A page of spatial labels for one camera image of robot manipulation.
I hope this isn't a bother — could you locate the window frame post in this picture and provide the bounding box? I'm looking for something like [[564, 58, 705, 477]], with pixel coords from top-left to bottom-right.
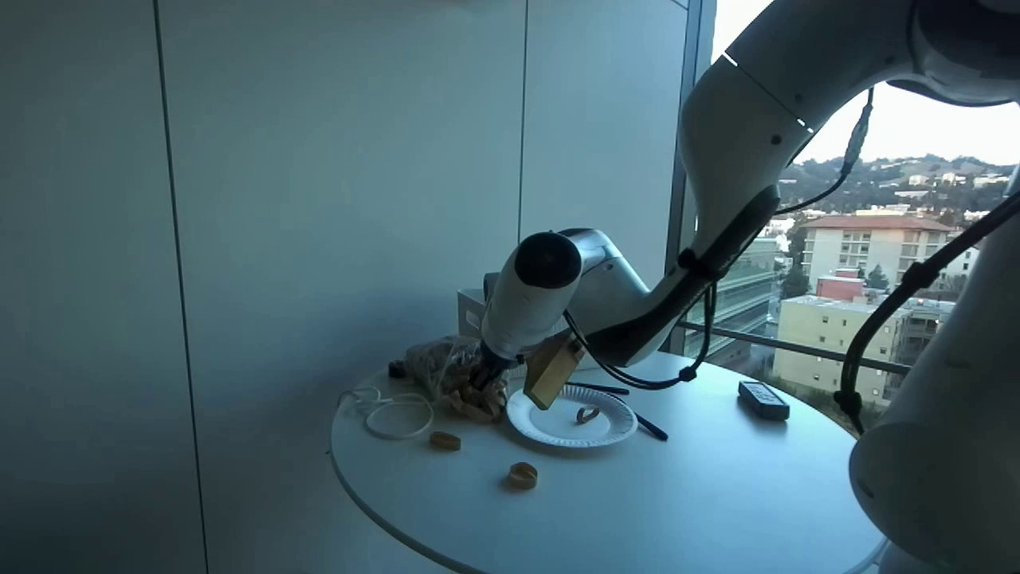
[[665, 0, 722, 361]]

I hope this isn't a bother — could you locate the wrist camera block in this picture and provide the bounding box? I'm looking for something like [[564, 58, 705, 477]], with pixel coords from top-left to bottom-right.
[[523, 333, 587, 412]]

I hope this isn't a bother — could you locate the clear plastic bag of bands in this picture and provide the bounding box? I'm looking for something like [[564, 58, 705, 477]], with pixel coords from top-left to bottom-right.
[[399, 333, 506, 424]]

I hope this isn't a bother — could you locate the yellow low building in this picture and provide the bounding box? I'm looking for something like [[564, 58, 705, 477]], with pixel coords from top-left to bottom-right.
[[771, 293, 960, 409]]

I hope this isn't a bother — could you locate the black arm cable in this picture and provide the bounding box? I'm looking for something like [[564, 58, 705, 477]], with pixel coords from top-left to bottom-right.
[[561, 82, 879, 397]]

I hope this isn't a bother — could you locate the window railing bar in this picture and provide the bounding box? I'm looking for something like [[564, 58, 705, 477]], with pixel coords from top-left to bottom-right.
[[679, 317, 908, 380]]

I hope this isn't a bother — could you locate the white paper plate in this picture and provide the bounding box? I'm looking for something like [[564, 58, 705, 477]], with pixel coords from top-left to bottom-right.
[[504, 384, 640, 453]]

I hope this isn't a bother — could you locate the thick black base cable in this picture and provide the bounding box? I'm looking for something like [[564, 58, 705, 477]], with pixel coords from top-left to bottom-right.
[[832, 194, 1020, 431]]

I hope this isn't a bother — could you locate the black rectangular box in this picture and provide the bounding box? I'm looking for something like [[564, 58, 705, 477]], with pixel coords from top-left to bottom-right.
[[738, 377, 795, 424]]

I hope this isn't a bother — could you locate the beige multistorey building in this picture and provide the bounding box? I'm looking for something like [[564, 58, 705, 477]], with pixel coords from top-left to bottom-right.
[[799, 215, 960, 297]]

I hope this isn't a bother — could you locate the clear glass bowl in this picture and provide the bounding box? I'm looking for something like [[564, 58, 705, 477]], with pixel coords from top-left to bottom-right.
[[360, 388, 441, 443]]

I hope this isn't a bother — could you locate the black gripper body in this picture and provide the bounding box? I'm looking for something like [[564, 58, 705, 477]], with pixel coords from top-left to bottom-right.
[[472, 340, 526, 391]]

